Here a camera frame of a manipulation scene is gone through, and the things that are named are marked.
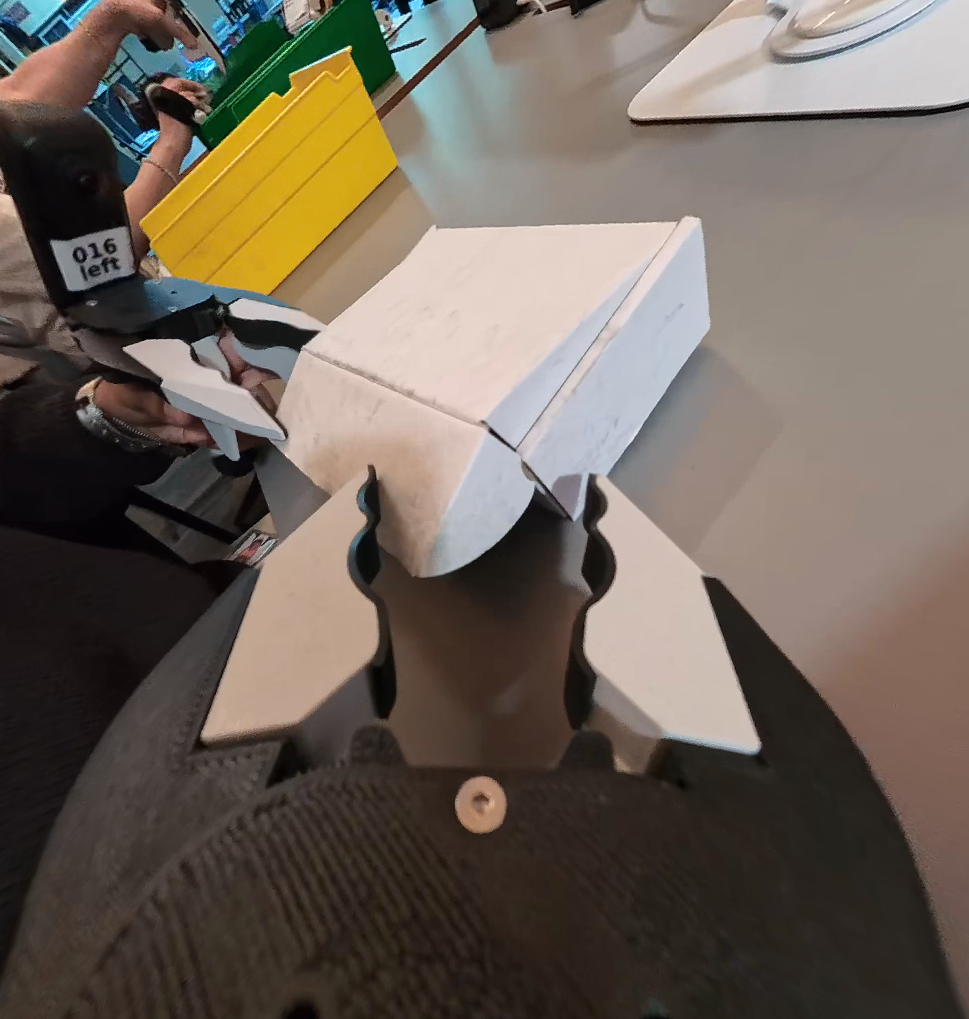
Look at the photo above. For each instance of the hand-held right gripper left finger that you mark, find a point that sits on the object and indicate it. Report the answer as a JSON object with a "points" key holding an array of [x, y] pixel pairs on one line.
{"points": [[301, 637]]}

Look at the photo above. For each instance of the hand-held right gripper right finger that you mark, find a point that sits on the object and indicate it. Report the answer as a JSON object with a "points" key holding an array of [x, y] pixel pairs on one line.
{"points": [[659, 653]]}

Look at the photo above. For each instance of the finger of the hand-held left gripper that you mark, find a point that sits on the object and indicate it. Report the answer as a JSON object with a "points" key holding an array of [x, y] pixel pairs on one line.
{"points": [[205, 394], [273, 362]]}

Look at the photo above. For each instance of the white cardboard mailer box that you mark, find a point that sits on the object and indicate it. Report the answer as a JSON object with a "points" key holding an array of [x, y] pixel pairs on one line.
{"points": [[492, 318]]}

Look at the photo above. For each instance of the another person's forearm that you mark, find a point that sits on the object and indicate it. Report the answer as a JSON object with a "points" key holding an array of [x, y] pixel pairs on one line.
{"points": [[70, 56], [162, 167]]}

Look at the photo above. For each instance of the person's left forearm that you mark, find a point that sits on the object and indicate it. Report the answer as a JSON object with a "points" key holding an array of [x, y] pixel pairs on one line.
{"points": [[30, 470]]}

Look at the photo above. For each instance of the grey desk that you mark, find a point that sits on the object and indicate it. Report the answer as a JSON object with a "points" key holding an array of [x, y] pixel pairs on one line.
{"points": [[835, 398]]}

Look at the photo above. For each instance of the person's left hand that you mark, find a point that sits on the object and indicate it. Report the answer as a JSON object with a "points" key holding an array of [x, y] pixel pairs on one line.
{"points": [[146, 410]]}

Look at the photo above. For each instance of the small photo card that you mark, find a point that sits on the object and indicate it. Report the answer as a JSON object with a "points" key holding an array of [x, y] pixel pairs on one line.
{"points": [[255, 548]]}

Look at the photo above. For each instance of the black handheld device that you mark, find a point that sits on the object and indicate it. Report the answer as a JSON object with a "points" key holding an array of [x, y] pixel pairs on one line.
{"points": [[178, 99]]}

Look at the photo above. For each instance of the yellow plastic bin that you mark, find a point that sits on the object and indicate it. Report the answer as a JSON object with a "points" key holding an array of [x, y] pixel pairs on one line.
{"points": [[277, 183]]}

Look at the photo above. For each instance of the person's black sweater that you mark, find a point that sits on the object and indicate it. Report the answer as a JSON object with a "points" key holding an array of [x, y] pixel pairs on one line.
{"points": [[70, 677]]}

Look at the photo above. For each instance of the green plastic bin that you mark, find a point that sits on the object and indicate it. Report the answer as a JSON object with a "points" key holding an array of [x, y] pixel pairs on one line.
{"points": [[317, 56]]}

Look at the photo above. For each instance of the white document stand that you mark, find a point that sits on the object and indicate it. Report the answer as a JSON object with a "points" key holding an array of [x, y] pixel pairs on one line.
{"points": [[835, 79]]}

